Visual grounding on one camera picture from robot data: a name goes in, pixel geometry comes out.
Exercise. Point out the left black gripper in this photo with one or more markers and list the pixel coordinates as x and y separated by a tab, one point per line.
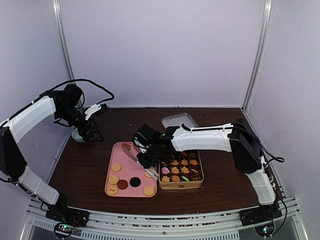
86	136

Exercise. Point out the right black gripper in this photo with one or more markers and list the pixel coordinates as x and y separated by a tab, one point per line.
146	163

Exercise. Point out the pink sandwich cookie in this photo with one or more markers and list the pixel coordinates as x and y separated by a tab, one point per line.
165	171

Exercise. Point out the metal serving tongs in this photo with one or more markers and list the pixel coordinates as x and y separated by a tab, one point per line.
141	162

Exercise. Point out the gingerbread brown leaf cookie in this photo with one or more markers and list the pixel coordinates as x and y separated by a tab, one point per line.
127	146

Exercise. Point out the gold cookie tin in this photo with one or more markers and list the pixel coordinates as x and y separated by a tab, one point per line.
187	163

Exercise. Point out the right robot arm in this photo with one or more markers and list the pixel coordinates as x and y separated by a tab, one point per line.
236	138

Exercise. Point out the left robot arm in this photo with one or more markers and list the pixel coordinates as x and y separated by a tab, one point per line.
16	130

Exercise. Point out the pale blue ceramic bowl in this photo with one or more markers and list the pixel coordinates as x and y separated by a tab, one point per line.
76	136

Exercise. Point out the yellow dotted cookie middle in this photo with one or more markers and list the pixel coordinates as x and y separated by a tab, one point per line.
147	175

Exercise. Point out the yellow dotted cookie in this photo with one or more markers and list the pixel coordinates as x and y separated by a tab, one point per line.
113	179
147	175

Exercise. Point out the black sandwich cookie lower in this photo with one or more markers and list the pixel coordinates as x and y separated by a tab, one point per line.
135	182

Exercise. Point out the silver tin lid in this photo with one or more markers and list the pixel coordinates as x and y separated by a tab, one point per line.
178	120

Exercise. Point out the yellow cookie under chip cookie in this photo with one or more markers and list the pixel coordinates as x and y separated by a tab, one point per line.
116	167

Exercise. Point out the yellow dotted cookie corner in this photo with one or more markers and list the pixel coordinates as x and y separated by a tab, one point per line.
149	190

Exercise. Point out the pink plastic tray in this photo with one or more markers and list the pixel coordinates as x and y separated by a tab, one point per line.
125	178

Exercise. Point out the yellow dotted cookie left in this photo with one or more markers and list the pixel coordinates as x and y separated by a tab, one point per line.
113	179

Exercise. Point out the brown chocolate cookie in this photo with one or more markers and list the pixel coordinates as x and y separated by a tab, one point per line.
122	184

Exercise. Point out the yellow cookie with pink sword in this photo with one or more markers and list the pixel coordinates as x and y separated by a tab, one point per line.
111	190

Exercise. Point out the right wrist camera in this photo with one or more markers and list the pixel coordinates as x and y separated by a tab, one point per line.
139	144

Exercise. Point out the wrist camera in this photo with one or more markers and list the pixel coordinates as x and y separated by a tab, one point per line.
95	109
139	144

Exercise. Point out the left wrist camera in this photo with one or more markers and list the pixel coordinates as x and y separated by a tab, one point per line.
95	109

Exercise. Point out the front aluminium rail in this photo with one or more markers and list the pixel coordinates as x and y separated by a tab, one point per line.
223	225

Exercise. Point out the left aluminium frame post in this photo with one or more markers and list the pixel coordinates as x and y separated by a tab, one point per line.
62	39

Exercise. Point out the aluminium frame post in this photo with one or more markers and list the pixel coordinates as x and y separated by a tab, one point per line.
62	39
261	48

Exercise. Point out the right aluminium frame post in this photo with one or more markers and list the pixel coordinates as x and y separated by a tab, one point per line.
261	48

